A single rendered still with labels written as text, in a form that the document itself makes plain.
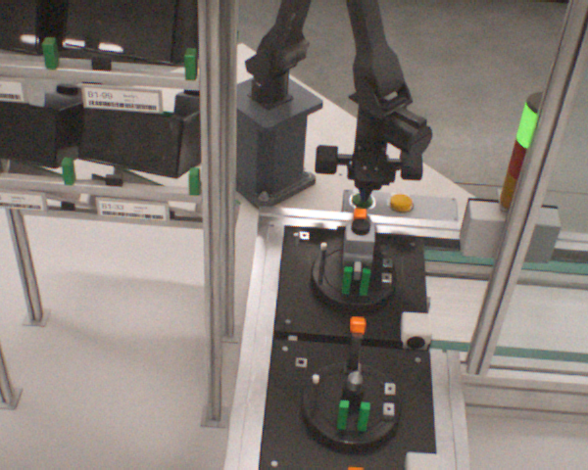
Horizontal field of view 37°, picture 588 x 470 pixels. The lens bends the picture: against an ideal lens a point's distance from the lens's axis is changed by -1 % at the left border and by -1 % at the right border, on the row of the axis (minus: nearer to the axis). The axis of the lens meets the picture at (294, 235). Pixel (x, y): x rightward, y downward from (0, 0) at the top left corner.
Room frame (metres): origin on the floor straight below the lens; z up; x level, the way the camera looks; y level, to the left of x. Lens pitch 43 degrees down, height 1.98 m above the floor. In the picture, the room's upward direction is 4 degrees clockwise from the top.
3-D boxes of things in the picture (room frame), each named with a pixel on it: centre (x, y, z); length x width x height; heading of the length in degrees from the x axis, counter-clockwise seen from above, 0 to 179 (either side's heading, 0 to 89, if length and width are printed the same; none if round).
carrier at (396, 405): (0.75, -0.10, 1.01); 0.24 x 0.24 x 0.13; 89
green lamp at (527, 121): (0.88, -0.29, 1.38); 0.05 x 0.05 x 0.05
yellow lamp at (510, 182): (0.88, -0.29, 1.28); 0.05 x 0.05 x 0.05
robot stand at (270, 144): (1.39, 0.06, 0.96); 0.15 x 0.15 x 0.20; 44
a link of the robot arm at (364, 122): (1.22, -0.12, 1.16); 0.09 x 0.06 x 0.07; 47
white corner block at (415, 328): (0.90, -0.20, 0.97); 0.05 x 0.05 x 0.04; 89
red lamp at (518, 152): (0.88, -0.29, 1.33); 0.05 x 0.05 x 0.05
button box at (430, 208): (1.22, -0.19, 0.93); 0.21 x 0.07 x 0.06; 89
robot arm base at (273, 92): (1.38, 0.06, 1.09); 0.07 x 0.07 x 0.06; 44
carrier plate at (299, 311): (1.00, -0.10, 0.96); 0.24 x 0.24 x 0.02; 89
